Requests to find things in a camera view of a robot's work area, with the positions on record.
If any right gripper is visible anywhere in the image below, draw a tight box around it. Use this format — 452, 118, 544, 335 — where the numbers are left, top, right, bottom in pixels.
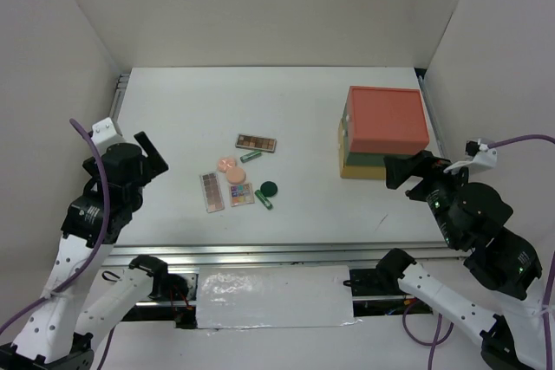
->
381, 146, 476, 245

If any green drawer unit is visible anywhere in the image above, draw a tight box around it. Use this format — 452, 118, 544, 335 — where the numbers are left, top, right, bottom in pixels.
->
342, 103, 429, 166

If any salmon top drawer unit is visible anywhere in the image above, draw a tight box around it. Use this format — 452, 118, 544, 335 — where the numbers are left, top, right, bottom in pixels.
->
343, 86, 430, 155

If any pink makeup sponge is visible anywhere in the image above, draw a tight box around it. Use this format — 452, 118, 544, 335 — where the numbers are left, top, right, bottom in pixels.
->
217, 156, 237, 173

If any green lip balm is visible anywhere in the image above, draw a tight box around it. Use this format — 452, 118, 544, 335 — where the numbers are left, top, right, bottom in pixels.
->
254, 190, 273, 210
239, 151, 262, 163

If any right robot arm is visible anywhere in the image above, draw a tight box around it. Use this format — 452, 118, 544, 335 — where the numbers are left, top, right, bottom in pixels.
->
376, 151, 554, 369

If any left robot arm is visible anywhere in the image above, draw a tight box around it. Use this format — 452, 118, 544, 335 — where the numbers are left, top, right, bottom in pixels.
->
1, 132, 189, 369

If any yellow bottom drawer unit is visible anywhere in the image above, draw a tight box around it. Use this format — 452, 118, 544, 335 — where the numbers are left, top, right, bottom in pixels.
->
337, 122, 386, 180

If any nude eyeshadow palette vertical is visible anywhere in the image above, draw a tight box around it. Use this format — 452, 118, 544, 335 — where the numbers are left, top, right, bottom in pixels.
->
199, 172, 225, 213

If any colourful square eyeshadow palette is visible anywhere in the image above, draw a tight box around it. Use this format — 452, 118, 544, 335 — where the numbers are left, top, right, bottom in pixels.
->
228, 183, 254, 207

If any brown eyeshadow palette horizontal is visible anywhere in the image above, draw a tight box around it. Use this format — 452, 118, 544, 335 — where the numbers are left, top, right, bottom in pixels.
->
235, 133, 277, 153

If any white taped front panel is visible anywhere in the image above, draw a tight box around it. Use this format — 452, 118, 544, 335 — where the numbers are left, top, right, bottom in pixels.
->
196, 266, 356, 329

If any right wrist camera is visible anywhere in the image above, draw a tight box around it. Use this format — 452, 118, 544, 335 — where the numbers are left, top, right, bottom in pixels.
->
443, 138, 498, 175

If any aluminium front rail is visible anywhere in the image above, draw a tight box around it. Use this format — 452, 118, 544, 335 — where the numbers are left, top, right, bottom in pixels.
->
103, 242, 464, 268

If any aluminium rail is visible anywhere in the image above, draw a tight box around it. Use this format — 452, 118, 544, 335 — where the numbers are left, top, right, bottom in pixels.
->
108, 73, 130, 120
103, 242, 464, 268

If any aluminium left rail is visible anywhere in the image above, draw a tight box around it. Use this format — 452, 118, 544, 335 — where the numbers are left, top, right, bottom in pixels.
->
108, 73, 130, 120

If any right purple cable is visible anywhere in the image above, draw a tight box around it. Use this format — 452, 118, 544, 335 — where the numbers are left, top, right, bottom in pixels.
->
401, 133, 555, 370

